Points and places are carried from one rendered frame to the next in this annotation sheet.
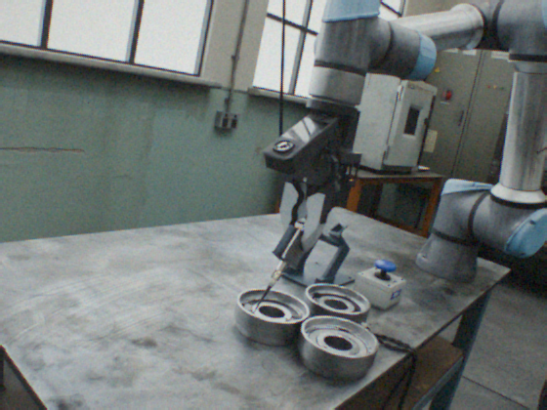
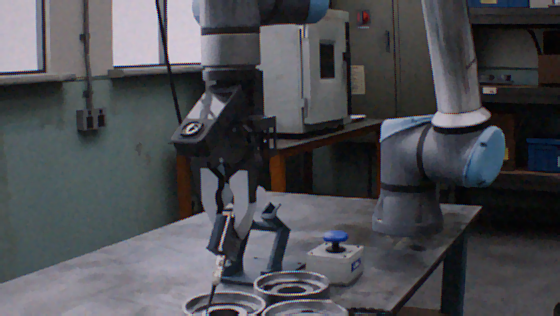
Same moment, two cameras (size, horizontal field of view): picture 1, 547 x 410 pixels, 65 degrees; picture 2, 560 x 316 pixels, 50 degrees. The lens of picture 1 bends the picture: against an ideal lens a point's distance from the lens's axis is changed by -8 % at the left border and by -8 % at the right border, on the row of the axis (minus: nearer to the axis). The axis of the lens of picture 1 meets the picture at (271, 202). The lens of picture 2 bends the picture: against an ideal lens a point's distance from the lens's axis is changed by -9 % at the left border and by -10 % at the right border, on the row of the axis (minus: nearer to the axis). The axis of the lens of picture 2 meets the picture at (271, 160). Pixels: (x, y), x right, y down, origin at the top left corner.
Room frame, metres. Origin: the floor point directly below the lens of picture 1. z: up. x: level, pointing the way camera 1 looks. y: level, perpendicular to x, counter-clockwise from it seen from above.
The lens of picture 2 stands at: (-0.17, 0.03, 1.13)
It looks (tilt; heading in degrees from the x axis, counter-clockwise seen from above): 8 degrees down; 351
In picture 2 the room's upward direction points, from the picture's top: 2 degrees counter-clockwise
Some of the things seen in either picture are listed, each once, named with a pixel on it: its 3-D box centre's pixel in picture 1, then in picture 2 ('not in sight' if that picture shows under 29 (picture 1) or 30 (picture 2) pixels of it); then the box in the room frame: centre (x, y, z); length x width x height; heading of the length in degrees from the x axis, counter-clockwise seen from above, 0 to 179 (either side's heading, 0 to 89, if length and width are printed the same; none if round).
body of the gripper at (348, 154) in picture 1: (326, 145); (235, 116); (0.66, -0.06, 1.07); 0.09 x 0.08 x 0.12; 142
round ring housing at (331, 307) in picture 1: (335, 308); (292, 295); (0.67, -0.13, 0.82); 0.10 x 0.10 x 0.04
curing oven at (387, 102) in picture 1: (379, 121); (285, 70); (3.22, -0.62, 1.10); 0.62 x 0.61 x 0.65; 142
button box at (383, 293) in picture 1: (381, 286); (337, 261); (0.80, -0.23, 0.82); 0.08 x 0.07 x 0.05; 142
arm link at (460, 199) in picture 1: (466, 207); (411, 147); (1.05, -0.46, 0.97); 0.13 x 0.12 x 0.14; 32
